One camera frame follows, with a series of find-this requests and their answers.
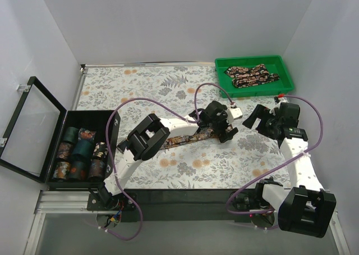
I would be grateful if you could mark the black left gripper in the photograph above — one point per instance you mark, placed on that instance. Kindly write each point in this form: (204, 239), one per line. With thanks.
(223, 129)

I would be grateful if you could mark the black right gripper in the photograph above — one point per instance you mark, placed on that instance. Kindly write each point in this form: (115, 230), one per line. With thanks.
(262, 121)

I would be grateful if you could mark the cat print brown tie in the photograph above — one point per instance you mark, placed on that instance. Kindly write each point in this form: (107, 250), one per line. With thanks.
(152, 139)

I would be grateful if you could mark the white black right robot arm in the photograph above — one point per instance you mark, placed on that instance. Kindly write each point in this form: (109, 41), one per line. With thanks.
(307, 208)

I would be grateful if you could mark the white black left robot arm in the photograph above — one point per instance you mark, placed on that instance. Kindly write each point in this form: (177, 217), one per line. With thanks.
(115, 183)

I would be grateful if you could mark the floral patterned table mat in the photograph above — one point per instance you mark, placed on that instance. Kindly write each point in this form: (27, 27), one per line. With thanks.
(167, 91)

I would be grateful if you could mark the floral tie in tray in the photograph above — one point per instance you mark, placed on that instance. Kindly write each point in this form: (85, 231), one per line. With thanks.
(244, 77)

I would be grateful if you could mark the green plastic tray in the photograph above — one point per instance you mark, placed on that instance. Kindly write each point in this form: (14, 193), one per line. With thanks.
(273, 63)

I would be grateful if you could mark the white floral rolled tie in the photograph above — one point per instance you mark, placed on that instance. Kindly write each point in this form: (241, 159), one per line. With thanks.
(100, 151)

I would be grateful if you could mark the brown pattern rolled tie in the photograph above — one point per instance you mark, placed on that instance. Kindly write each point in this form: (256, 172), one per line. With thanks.
(96, 170)

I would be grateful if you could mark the orange floral rolled tie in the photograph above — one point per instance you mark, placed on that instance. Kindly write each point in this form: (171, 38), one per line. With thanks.
(85, 134)

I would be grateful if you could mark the orange dot rolled tie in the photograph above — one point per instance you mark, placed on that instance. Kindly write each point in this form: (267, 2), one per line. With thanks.
(77, 171)

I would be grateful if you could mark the black display box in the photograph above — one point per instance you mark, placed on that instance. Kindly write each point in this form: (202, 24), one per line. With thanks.
(30, 142)

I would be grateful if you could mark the pink floral rolled tie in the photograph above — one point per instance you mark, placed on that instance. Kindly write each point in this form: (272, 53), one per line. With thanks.
(64, 151)

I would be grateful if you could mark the hexagon pattern rolled tie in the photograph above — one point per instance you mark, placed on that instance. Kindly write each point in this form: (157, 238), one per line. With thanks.
(62, 170)

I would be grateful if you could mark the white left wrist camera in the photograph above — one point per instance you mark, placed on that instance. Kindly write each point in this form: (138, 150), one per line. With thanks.
(233, 114)

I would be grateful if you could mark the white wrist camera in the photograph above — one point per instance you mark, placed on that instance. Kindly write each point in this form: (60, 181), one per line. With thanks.
(233, 114)
(280, 99)

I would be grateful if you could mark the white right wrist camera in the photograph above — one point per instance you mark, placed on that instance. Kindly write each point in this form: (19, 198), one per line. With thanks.
(280, 99)

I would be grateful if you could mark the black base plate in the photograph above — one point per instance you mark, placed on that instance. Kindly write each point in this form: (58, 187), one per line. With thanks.
(196, 204)

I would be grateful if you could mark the aluminium frame rail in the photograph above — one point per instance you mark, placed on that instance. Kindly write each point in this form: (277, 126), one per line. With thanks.
(68, 222)

